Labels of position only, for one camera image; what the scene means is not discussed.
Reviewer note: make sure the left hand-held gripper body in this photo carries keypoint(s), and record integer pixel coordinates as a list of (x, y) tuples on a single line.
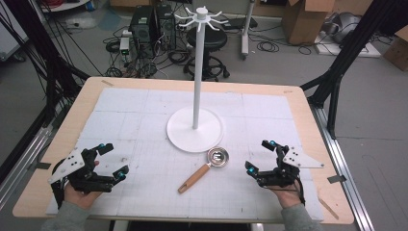
[(84, 174)]

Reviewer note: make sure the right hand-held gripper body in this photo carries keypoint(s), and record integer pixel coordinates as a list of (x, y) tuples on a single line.
[(284, 173)]

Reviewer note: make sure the white hook stand rack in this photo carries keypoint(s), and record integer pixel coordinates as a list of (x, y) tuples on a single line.
[(198, 96)]

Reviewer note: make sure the person's right hand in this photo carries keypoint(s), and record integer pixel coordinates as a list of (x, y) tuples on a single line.
[(288, 196)]

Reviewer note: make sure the person's left hand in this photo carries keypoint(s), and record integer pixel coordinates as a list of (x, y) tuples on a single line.
[(78, 199)]

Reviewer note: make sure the black tape strip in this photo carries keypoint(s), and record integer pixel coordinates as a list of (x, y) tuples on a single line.
[(336, 179), (42, 166)]

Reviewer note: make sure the white grid mat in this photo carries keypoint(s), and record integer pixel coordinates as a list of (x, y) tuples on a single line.
[(160, 199)]

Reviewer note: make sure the beige masking tape strip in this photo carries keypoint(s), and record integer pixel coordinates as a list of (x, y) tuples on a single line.
[(327, 208), (107, 83)]

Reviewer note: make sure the small white power box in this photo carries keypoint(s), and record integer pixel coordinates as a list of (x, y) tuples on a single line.
[(124, 45)]

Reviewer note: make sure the white floor stand pole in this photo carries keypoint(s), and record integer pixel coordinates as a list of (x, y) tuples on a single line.
[(246, 32)]

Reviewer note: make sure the black round stool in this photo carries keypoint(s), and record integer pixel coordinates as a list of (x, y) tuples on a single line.
[(208, 40)]

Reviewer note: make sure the white flat board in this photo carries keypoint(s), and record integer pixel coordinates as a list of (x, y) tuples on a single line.
[(352, 50)]

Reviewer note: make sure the black computer tower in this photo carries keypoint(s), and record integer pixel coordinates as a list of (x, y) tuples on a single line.
[(166, 25), (142, 29)]

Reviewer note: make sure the large open cardboard box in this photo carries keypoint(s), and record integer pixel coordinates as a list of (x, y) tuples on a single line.
[(304, 22)]

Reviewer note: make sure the grey rounded device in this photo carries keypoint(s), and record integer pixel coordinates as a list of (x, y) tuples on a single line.
[(344, 25)]

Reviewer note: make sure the small cardboard box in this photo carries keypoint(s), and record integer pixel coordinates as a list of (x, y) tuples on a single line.
[(397, 51)]

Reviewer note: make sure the aluminium rail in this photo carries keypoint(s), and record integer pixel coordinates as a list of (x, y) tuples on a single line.
[(343, 166), (22, 166)]

